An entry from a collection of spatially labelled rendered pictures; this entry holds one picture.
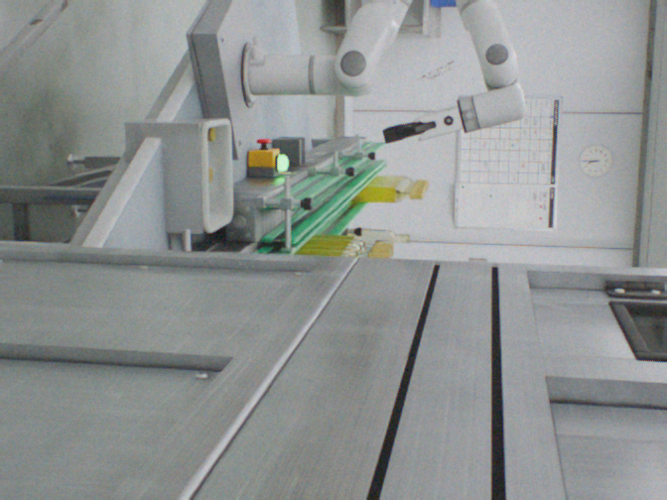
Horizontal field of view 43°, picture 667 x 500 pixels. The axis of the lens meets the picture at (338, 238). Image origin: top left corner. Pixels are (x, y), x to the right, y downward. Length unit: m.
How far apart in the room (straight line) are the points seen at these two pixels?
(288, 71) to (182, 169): 0.45
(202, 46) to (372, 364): 1.31
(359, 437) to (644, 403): 0.22
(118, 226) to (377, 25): 0.78
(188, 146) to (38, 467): 1.24
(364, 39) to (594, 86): 5.96
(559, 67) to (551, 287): 6.88
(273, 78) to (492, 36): 0.53
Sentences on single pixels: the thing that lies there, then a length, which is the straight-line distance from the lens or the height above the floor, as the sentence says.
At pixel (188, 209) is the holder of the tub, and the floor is 0.80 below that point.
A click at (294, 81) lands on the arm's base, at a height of 0.93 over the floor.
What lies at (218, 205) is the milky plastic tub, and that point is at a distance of 1.88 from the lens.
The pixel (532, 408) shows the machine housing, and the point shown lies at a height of 1.42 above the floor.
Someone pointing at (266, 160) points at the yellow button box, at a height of 0.81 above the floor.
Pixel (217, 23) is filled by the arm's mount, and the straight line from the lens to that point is 1.90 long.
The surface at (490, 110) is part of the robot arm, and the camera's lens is 1.84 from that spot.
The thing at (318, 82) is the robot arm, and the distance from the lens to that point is 2.04.
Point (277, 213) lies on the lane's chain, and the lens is 2.11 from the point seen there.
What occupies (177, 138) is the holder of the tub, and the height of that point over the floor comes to 0.78.
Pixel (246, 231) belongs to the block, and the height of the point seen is 0.86.
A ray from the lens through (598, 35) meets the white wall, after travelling 7.84.
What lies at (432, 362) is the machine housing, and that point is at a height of 1.35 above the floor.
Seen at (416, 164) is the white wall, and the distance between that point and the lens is 7.86.
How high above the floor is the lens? 1.39
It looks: 10 degrees down
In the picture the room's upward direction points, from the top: 92 degrees clockwise
